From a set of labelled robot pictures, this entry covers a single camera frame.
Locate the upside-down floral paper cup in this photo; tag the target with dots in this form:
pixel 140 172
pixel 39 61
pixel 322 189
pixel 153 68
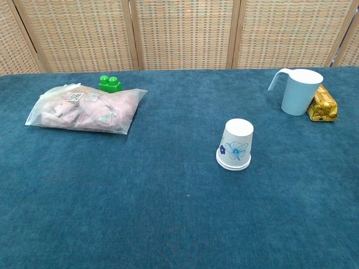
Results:
pixel 238 139

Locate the blue tablecloth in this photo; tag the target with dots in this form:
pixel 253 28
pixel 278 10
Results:
pixel 157 196

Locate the green toy building block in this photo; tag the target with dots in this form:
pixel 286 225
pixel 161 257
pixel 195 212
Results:
pixel 110 85

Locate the translucent bag with pink contents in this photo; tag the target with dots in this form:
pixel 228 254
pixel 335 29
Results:
pixel 84 109

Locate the woven wooden folding screen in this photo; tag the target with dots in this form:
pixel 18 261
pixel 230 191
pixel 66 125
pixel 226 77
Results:
pixel 179 33

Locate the light blue plastic mug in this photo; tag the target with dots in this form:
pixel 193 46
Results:
pixel 299 92

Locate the gold foil packet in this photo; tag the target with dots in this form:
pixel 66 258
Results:
pixel 323 106

